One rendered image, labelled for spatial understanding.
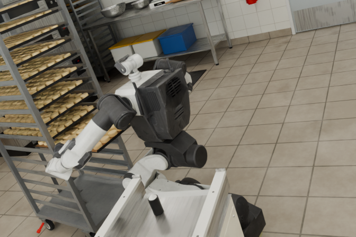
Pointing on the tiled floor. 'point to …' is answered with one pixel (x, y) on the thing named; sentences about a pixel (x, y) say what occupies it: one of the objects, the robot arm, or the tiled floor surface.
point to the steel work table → (201, 44)
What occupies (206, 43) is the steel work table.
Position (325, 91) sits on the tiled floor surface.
